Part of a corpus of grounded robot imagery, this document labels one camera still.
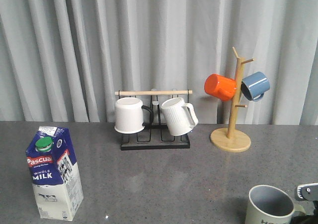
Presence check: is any white mug black handle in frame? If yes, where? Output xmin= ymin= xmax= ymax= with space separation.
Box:
xmin=114 ymin=97 xmax=154 ymax=134

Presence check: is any blue white milk carton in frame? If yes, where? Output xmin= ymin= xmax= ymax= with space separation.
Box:
xmin=25 ymin=126 xmax=83 ymax=221

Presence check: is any grey curtain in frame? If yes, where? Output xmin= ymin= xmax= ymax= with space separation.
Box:
xmin=0 ymin=0 xmax=318 ymax=125

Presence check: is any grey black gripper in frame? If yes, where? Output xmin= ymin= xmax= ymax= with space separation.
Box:
xmin=291 ymin=183 xmax=318 ymax=224

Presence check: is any cream HOME mug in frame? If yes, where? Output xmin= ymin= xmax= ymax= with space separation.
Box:
xmin=245 ymin=185 xmax=306 ymax=224

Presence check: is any orange mug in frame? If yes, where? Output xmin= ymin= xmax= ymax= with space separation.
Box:
xmin=204 ymin=74 xmax=237 ymax=101

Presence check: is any wooden mug tree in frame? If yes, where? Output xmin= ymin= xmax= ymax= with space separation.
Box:
xmin=210 ymin=47 xmax=254 ymax=152

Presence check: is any blue mug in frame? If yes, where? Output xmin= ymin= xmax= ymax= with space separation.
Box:
xmin=241 ymin=72 xmax=270 ymax=102

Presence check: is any black wire mug rack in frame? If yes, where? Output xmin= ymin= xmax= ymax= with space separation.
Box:
xmin=115 ymin=89 xmax=193 ymax=150

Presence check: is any white ribbed mug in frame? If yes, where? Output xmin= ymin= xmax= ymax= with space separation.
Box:
xmin=161 ymin=97 xmax=198 ymax=136

